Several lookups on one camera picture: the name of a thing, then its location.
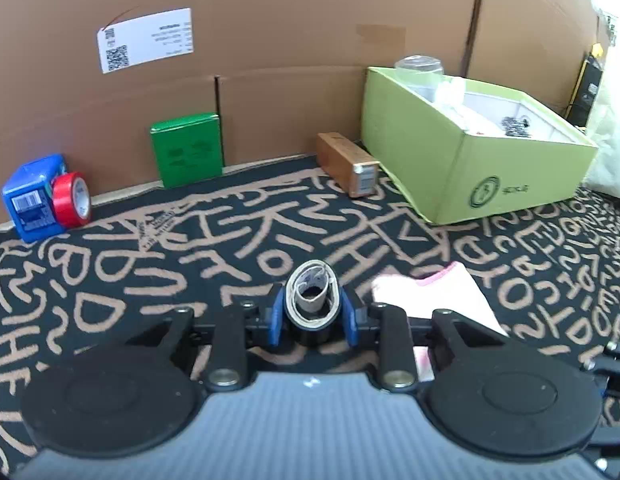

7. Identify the long brown cardboard box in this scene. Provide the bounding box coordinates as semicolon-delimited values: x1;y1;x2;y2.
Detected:
316;132;381;199

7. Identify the clear plastic cup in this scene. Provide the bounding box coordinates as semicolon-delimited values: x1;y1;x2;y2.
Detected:
394;55;445;101

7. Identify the large brown cardboard panel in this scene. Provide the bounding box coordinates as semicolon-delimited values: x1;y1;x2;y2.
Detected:
0;0;611;231

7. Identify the tan paper roll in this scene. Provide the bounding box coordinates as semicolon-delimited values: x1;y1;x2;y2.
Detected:
282;259;343;347

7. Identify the white cloth with pink trim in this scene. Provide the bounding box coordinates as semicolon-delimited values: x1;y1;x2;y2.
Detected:
371;261;510;378

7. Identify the cream fabric bag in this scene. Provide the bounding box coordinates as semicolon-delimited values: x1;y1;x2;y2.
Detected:
582;45;620;196

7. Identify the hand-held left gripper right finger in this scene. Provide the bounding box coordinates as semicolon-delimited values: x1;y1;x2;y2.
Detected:
339;286;513;394

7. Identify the black bead chain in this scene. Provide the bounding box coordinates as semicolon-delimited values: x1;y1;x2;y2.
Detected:
500;116;536;138

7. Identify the black mat with tan letters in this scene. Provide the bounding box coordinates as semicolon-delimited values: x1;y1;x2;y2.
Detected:
0;152;620;480

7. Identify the white paper label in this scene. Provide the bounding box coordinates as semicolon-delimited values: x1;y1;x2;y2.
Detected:
96;8;195;75

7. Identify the red tape roll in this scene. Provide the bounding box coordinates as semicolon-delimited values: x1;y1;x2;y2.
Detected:
51;171;92;230

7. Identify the light green cardboard box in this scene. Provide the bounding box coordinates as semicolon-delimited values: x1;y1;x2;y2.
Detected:
360;66;600;225

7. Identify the blue box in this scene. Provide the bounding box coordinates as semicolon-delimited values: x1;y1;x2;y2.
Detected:
2;154;70;244

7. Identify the yellow and black stand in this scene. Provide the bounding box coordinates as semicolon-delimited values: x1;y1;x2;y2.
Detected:
565;42;608;126

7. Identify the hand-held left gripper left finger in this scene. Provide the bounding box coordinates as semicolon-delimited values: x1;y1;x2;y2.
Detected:
117;283;288;394

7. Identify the dark green box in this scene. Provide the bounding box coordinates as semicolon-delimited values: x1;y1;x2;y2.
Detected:
150;112;226;190

